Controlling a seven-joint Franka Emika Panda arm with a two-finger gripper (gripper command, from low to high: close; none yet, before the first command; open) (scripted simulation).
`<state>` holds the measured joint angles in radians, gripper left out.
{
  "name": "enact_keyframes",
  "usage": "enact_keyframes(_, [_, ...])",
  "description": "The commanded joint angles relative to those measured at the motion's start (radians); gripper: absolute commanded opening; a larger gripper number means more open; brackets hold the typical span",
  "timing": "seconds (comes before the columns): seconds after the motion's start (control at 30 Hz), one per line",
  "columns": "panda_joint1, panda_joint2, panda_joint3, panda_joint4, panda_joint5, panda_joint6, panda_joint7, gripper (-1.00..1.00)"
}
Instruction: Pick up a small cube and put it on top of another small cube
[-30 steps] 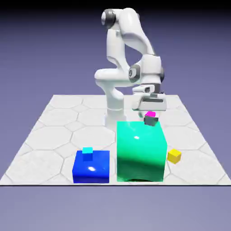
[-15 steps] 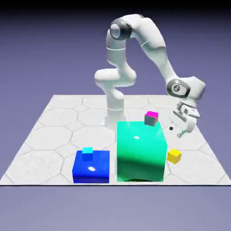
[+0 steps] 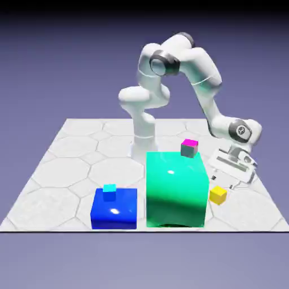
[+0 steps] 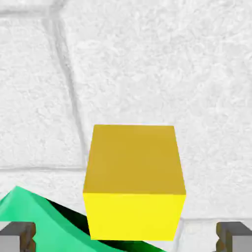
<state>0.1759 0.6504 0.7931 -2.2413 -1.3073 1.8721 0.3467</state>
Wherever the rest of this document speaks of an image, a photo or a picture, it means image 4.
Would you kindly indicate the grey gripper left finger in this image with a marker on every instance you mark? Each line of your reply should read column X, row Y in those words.
column 13, row 236

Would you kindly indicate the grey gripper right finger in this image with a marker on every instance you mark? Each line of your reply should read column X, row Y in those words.
column 238, row 238

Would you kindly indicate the small yellow cube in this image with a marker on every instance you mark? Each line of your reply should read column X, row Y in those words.
column 133, row 196

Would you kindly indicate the large green box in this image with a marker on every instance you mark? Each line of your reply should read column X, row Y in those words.
column 45, row 222

